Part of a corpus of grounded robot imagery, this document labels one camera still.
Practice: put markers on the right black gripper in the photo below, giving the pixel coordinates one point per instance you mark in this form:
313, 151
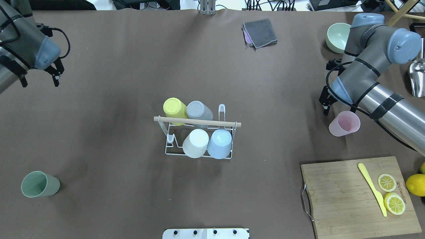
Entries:
325, 99

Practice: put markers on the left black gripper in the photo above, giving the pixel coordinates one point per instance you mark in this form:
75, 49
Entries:
54, 70

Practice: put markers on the pink plastic cup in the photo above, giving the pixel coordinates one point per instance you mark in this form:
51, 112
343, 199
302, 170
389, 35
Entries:
344, 123

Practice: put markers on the green plastic cup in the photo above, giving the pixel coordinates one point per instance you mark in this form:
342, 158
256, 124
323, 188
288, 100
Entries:
39, 184

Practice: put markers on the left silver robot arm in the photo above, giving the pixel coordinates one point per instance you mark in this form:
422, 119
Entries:
25, 45

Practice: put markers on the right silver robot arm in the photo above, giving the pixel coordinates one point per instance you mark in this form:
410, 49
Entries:
371, 49

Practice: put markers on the blue plastic cup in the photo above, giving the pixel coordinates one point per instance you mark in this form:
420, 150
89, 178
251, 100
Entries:
220, 144

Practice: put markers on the grey plastic cup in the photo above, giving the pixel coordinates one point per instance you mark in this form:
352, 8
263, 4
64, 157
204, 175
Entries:
199, 111

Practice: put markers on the yellow plastic cup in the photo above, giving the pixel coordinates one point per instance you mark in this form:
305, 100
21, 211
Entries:
174, 108

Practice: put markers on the white plastic cup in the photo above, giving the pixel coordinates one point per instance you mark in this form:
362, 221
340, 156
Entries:
196, 143

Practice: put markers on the green ceramic bowl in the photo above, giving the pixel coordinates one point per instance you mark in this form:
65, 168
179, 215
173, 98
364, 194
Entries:
337, 36

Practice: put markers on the lemon slice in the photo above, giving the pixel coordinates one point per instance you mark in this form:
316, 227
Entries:
386, 182
394, 203

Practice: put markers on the wooden cutting board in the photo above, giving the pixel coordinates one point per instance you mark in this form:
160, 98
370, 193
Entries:
343, 205

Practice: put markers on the metal scoop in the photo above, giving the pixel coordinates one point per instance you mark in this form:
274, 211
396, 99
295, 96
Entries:
417, 77

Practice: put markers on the yellow plastic knife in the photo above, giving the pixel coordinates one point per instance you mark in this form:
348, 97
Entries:
377, 194

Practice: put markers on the grey folded cloth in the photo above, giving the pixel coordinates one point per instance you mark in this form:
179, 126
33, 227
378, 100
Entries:
259, 33

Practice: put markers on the yellow lemon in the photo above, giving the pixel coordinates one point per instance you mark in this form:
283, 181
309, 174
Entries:
422, 168
416, 184

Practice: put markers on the wooden mug tree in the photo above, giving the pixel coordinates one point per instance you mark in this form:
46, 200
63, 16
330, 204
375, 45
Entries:
403, 12

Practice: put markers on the white wire cup holder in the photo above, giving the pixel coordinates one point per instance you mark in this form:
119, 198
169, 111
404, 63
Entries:
177, 129

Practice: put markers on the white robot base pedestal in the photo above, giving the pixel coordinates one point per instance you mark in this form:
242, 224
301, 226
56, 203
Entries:
207, 233

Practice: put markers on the aluminium frame post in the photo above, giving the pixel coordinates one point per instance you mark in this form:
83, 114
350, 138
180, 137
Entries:
207, 7

